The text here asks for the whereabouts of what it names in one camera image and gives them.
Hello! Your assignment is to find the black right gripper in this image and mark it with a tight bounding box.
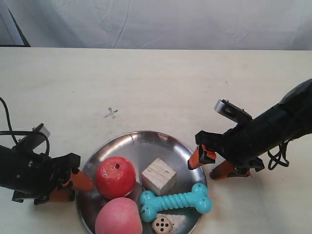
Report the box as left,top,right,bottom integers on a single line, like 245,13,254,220
188,104,291,180

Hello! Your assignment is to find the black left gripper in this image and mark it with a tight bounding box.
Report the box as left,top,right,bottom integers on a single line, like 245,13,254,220
0,146,94,205

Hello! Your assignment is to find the large round metal plate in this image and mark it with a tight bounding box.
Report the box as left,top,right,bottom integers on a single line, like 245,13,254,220
76,131,207,234

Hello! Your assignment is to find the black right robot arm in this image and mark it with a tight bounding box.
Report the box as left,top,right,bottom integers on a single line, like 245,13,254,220
187,79,312,180

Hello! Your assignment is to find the teal rubber bone toy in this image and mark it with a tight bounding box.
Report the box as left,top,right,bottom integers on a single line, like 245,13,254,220
139,183,213,222

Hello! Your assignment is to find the red toy apple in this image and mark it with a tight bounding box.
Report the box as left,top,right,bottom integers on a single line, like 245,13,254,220
95,156,136,200

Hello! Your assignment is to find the wooden cube block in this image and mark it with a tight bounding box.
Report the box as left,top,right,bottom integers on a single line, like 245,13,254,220
141,158,177,196

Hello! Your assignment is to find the pink toy peach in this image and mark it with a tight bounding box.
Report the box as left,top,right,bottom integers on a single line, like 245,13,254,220
95,197,143,234

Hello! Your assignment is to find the small wooden die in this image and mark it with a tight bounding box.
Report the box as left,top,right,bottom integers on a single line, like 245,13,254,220
152,215,174,234

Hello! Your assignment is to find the white backdrop cloth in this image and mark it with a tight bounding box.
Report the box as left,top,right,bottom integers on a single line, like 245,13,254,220
0,0,312,50

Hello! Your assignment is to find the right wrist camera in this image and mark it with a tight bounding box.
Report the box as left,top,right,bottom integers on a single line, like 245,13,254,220
214,99,253,124

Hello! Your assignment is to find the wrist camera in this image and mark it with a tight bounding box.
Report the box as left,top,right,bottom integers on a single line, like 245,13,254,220
214,99,253,124
13,123,50,155

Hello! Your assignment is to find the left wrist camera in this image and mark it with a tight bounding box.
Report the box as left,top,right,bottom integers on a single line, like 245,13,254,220
13,123,50,155

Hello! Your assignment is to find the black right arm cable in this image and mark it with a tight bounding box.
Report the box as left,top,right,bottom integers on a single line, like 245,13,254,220
267,140,293,171

